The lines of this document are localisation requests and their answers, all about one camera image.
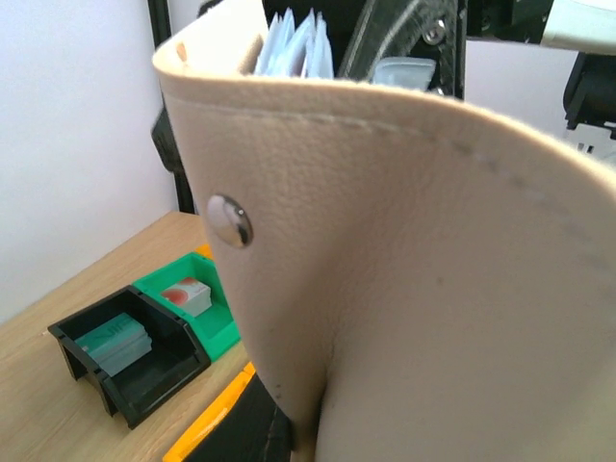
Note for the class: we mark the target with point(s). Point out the black bin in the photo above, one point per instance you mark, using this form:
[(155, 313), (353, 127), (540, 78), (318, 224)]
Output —
[(175, 357)]

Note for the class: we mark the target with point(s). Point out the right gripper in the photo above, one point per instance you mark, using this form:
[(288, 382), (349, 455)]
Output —
[(437, 30)]

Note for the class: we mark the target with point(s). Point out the teal card stack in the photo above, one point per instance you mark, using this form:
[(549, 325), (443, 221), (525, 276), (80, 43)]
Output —
[(116, 344)]

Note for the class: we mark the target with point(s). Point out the yellow bin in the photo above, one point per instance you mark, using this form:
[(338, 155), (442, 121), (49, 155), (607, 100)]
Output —
[(205, 251), (211, 417)]

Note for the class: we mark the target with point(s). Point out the yellow bin upper right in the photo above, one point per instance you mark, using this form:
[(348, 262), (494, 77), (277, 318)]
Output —
[(205, 251)]

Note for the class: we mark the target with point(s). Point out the green bin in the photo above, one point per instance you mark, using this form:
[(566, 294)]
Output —
[(215, 329)]

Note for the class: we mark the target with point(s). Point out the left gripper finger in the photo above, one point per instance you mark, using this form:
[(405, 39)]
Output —
[(255, 430)]

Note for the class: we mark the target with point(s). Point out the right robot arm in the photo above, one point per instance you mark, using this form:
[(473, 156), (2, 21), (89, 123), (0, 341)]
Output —
[(587, 27)]

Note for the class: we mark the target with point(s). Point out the yellow bin lower left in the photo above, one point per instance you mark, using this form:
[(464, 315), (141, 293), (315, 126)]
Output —
[(211, 417)]

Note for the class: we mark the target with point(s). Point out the red white card stack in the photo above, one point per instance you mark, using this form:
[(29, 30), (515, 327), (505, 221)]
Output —
[(190, 295)]

